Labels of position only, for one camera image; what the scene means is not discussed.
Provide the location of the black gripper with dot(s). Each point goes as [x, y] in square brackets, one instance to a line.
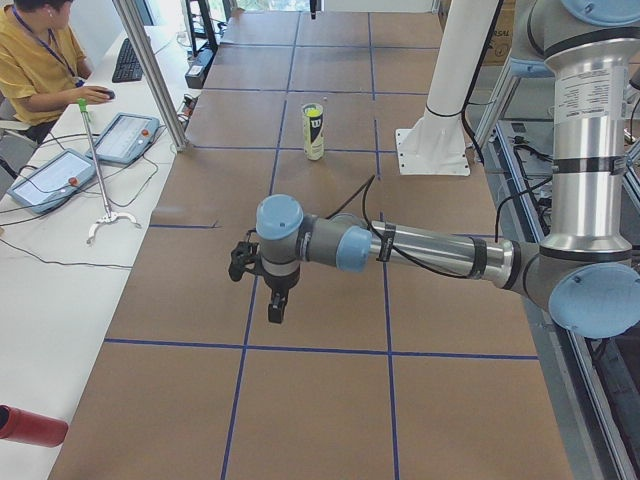
[279, 285]

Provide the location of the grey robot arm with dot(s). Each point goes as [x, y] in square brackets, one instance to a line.
[580, 273]

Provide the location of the clear tennis ball can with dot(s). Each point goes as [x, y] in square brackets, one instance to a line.
[313, 132]

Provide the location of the far teach pendant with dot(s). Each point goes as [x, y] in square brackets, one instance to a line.
[125, 139]

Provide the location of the teach pendant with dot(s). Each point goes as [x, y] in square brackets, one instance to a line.
[125, 139]
[54, 182]

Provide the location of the black desktop box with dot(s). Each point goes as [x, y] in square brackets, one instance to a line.
[199, 68]

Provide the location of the near teach pendant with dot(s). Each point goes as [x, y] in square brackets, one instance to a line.
[54, 182]

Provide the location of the grabber reacher tool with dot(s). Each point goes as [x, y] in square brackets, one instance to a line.
[110, 216]

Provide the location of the black keyboard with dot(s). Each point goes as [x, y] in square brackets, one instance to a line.
[127, 67]

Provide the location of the red bottle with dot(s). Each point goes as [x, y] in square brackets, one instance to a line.
[31, 428]

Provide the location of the person in yellow shirt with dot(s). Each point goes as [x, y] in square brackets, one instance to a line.
[43, 67]

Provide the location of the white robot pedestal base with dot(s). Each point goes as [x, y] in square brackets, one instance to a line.
[435, 145]

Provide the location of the aluminium frame post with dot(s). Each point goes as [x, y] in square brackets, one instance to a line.
[136, 33]

